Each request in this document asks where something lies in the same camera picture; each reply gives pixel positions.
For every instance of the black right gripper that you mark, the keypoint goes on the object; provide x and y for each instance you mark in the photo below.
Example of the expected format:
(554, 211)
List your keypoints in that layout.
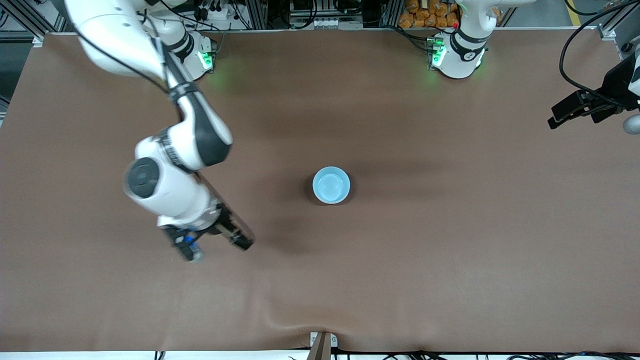
(225, 223)

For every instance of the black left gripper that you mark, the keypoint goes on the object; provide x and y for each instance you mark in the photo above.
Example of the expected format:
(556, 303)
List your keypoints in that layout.
(611, 95)

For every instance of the blue bowl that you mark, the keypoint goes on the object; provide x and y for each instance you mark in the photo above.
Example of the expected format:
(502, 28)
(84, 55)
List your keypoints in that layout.
(331, 185)

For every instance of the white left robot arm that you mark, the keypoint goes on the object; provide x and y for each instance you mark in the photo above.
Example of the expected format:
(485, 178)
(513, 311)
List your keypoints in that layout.
(462, 55)

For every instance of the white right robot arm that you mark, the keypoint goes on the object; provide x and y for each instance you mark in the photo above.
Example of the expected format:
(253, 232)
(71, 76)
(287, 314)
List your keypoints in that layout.
(170, 190)

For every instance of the brown table mat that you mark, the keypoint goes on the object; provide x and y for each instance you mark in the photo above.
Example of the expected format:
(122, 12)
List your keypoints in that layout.
(400, 275)

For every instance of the orange snack packets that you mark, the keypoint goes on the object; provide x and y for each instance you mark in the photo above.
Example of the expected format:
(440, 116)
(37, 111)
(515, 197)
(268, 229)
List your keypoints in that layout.
(425, 15)

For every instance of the white power strip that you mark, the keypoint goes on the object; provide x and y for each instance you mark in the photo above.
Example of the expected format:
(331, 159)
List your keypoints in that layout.
(212, 11)

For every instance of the white terminal block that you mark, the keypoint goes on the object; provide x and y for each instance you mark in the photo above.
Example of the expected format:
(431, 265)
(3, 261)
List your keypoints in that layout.
(327, 23)

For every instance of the aluminium frame profile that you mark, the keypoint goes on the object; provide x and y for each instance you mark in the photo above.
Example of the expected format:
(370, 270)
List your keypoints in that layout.
(392, 14)
(612, 31)
(30, 25)
(256, 15)

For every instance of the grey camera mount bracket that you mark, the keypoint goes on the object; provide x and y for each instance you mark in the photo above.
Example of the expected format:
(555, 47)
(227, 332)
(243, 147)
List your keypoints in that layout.
(322, 342)

